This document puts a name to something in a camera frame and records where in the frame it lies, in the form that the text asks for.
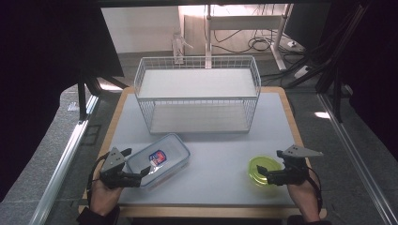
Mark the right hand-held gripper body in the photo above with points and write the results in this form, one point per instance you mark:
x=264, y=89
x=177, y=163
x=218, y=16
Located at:
x=292, y=172

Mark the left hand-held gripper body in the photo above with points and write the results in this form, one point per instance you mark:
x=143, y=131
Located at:
x=116, y=162

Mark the green round lidded container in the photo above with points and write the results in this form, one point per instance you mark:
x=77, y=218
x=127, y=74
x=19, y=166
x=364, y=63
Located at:
x=259, y=165

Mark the clear rectangular food container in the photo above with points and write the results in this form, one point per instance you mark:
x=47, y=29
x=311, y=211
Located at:
x=170, y=150

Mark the person's right hand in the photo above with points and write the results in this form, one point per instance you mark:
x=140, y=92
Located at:
x=302, y=197

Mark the person's left hand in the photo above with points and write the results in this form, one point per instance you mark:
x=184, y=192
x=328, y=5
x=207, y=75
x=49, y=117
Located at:
x=103, y=197

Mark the grey table mat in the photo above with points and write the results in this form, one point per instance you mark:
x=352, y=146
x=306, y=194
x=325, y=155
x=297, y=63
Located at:
x=212, y=175

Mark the black metal stand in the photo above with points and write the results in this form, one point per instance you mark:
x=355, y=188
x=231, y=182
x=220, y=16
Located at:
x=82, y=100
x=336, y=87

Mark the white power strip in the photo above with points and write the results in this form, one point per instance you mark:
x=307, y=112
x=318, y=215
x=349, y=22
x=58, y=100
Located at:
x=302, y=72

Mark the white plastic bottle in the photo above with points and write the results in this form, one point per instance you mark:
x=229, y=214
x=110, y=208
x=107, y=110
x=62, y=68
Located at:
x=178, y=47

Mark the black curtain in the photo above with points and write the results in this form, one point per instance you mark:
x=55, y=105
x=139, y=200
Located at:
x=47, y=62
x=372, y=62

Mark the white metal-legged desk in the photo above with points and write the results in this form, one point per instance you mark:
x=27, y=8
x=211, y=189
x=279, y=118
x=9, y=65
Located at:
x=244, y=22

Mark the aluminium rail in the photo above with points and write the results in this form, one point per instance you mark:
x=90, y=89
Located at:
x=353, y=150
x=62, y=168

